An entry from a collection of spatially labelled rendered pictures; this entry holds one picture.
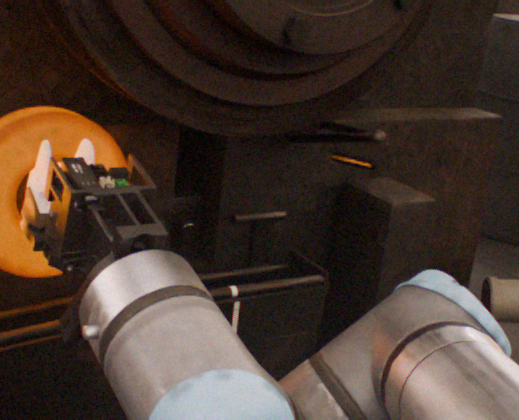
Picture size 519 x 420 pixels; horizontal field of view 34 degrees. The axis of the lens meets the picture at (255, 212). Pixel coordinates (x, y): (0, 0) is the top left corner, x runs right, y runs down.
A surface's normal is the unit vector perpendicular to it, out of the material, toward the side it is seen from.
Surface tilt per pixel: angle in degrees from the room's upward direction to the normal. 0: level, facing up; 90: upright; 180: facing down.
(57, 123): 89
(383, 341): 64
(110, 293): 56
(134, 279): 30
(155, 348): 43
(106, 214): 106
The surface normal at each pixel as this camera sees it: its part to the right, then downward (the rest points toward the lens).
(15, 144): 0.55, 0.29
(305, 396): -0.43, -0.57
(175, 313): 0.11, -0.79
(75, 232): 0.47, 0.57
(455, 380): -0.61, -0.74
